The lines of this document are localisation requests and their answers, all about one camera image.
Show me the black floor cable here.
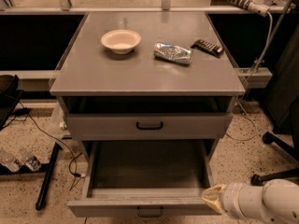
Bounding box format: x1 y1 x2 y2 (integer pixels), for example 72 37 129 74
6 100 87 191

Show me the crushed silver foil bag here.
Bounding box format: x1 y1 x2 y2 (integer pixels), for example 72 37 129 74
154 42 192 65

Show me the black chair at left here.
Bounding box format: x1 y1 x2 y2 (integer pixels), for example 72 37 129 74
0 75 23 130

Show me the left clear water bottle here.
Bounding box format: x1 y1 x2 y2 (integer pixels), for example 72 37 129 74
0 149 21 173

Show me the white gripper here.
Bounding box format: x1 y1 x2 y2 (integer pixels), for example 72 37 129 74
202 183 264 219

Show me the white power strip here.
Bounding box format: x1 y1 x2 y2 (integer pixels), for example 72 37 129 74
225 0 270 16

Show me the black office chair base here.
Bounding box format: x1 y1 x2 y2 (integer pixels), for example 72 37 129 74
250 131 299 187

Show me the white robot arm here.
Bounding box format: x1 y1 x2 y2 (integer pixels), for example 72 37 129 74
202 179 299 224

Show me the white paper bowl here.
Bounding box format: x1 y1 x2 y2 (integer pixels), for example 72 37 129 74
101 30 141 54

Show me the white power cord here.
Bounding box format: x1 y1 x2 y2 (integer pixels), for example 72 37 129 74
225 11 274 142

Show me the black metal floor stand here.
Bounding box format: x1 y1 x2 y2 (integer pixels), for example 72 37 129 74
0 143 62 211

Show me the grey top drawer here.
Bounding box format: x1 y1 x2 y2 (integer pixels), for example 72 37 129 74
66 113 233 141

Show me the grey drawer cabinet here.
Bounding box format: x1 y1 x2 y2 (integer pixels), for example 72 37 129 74
50 12 244 153

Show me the clear water bottle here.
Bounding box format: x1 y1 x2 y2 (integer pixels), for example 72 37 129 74
0 149 21 173
20 148 41 172

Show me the grey drawer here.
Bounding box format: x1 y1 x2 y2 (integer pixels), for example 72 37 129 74
68 140 216 217
66 113 233 141

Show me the black ridged snack bar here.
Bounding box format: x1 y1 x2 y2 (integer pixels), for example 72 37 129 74
191 39 224 58

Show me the right clear water bottle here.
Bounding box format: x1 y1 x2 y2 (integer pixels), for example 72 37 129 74
20 148 41 172

